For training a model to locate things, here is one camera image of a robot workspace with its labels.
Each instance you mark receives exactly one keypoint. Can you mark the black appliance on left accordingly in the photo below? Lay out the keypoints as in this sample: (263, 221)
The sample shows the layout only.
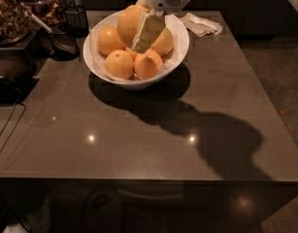
(17, 77)

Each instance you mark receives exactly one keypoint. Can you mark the white spoon handle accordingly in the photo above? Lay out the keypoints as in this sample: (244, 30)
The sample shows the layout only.
(38, 21)

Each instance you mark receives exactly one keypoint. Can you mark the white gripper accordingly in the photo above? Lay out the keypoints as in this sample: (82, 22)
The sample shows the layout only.
(155, 21)

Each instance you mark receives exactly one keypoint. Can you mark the white ceramic bowl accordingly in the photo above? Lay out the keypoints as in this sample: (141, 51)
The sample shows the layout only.
(93, 65)

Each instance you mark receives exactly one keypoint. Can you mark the dark glass bowl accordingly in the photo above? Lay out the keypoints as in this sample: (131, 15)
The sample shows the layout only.
(64, 45)

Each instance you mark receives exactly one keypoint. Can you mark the large jar of snacks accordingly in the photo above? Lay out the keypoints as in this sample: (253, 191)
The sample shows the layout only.
(14, 23)

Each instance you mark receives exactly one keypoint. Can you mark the hidden bottom orange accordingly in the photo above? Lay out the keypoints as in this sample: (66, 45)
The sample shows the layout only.
(131, 52)

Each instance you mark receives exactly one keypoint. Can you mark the black wire mesh cup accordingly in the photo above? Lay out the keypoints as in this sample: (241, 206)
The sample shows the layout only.
(76, 17)

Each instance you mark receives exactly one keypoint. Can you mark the folded paper napkins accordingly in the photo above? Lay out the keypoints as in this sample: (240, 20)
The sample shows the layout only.
(201, 26)

